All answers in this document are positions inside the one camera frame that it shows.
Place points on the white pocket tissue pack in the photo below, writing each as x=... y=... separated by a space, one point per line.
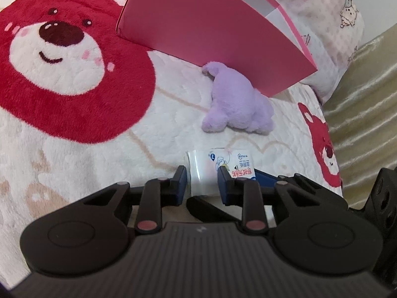
x=204 y=167

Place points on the bear printed blanket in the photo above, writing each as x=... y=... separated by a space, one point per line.
x=77 y=115

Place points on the gold satin fabric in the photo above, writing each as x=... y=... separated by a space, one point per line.
x=366 y=115

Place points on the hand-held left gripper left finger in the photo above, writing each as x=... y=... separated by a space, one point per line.
x=181 y=186

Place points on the pink cardboard box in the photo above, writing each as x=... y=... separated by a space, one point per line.
x=217 y=31

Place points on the purple plush toy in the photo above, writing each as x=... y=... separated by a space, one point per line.
x=238 y=108

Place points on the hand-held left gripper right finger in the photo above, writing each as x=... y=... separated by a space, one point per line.
x=224 y=189

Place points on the pink floral pillow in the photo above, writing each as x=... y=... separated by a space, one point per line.
x=325 y=15

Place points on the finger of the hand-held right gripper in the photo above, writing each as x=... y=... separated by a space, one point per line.
x=214 y=209
x=266 y=178

